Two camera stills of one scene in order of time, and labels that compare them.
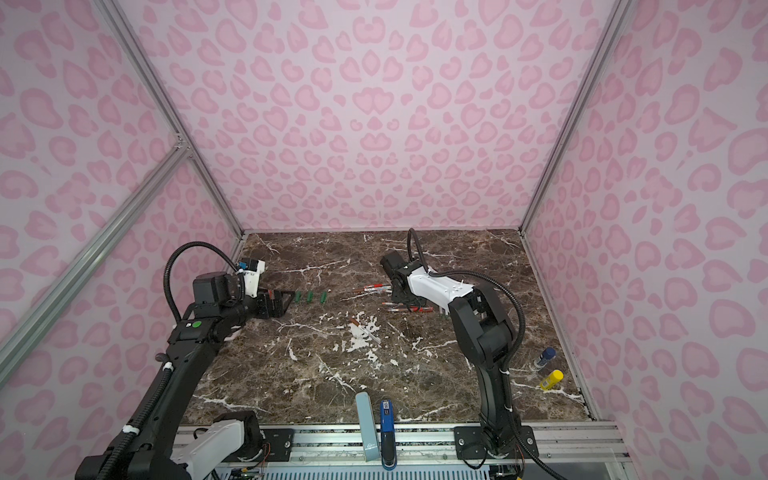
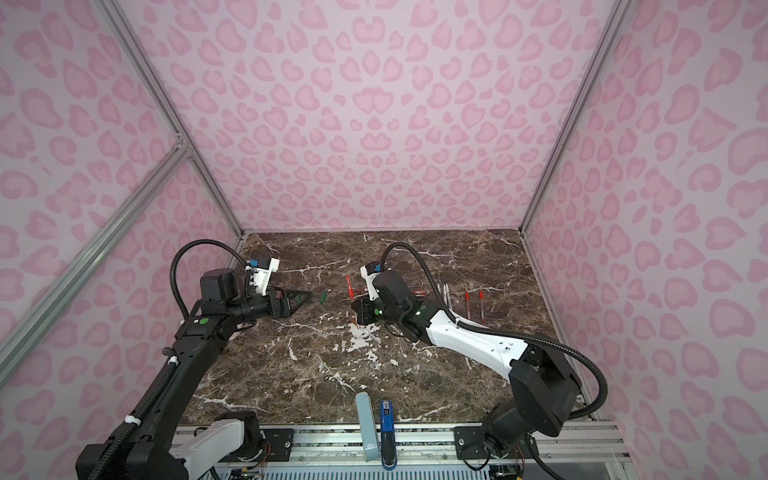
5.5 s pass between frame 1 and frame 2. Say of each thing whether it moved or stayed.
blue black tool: stayed
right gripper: moved
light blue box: stayed
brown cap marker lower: stayed
